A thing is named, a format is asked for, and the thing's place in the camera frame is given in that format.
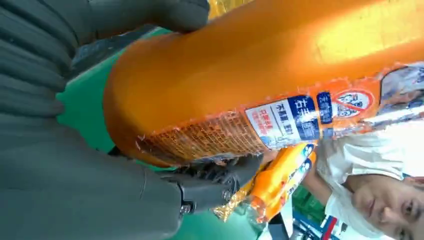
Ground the red pole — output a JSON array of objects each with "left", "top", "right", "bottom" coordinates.
[{"left": 321, "top": 216, "right": 338, "bottom": 240}]

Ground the green plastic crate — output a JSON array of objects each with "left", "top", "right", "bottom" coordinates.
[{"left": 291, "top": 184, "right": 328, "bottom": 227}]

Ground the yellow sheet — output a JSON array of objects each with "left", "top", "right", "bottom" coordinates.
[{"left": 207, "top": 0, "right": 254, "bottom": 19}]

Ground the crinkled orange plastic wrapper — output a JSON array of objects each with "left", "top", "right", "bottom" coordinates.
[{"left": 212, "top": 184, "right": 258, "bottom": 223}]

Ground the ribbed grey right arm sleeve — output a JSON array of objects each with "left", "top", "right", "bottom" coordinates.
[{"left": 0, "top": 0, "right": 81, "bottom": 117}]

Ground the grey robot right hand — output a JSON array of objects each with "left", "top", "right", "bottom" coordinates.
[{"left": 0, "top": 0, "right": 263, "bottom": 240}]

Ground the blue metal rack frame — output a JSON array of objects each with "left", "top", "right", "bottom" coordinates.
[{"left": 292, "top": 210, "right": 329, "bottom": 240}]

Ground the person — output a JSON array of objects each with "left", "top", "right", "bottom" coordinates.
[{"left": 300, "top": 119, "right": 424, "bottom": 240}]

